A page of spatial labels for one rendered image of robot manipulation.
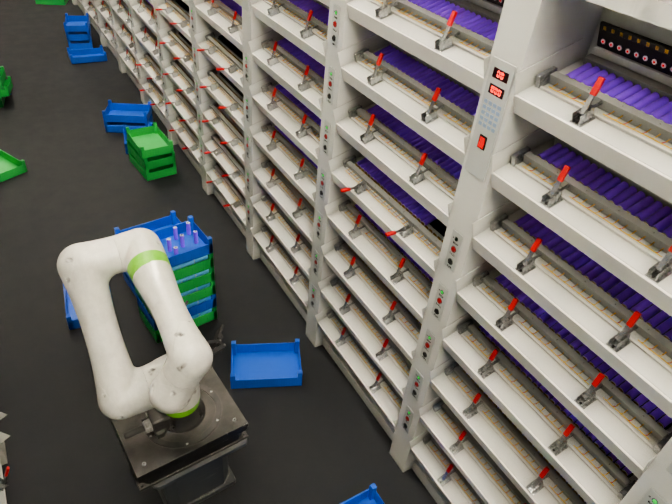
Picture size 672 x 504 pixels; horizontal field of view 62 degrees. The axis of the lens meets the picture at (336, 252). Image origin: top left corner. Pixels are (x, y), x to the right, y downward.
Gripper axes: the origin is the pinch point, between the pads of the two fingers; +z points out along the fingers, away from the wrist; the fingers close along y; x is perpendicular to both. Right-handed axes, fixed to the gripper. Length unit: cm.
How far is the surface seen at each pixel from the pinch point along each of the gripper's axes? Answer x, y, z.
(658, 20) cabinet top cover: 132, 13, -48
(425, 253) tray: 62, 38, 2
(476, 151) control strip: 95, 19, -16
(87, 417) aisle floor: -81, -4, 17
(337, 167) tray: 53, 9, 46
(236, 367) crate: -45, 36, 47
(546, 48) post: 120, 12, -22
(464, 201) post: 84, 28, -13
